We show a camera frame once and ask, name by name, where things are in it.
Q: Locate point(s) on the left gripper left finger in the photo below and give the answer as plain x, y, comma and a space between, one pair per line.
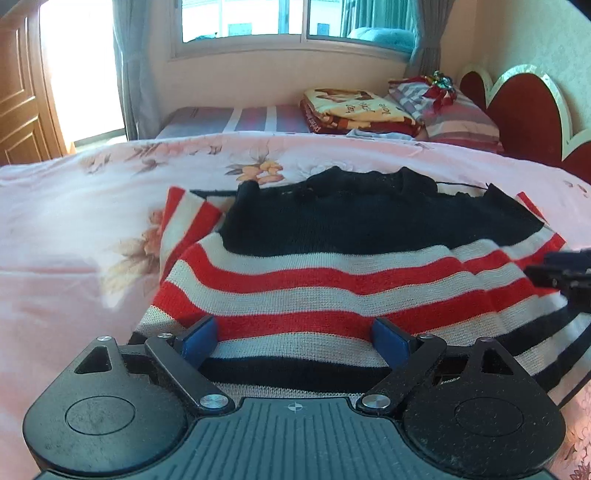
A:
180, 358

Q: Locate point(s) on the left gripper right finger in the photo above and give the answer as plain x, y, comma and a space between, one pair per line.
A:
411, 360

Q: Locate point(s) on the striped knit sweater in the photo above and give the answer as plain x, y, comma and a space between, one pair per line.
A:
295, 276

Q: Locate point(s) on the pink floral quilt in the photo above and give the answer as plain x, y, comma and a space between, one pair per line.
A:
80, 242

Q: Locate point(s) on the red heart headboard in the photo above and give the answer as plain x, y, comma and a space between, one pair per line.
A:
532, 115

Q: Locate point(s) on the striped pillow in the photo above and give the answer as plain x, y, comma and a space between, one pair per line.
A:
462, 124

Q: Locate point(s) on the red cloth with trinket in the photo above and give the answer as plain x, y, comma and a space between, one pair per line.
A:
441, 89

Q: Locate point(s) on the light blue garment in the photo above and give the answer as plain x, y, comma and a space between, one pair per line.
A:
391, 136

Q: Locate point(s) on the striped bed sheet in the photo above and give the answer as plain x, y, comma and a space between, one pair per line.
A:
196, 121

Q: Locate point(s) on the grey right curtain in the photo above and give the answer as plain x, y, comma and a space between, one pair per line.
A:
431, 19

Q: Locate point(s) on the grey curtain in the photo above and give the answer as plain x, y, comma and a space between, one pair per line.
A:
136, 90
431, 19

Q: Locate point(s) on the folded yellow red blanket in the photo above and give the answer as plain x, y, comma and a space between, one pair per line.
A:
338, 111

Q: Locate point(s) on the wooden door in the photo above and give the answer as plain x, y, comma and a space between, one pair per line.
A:
30, 130

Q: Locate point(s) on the grey left curtain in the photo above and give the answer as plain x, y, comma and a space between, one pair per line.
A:
136, 90

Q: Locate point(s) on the window frame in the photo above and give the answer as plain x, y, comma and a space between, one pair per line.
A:
381, 28

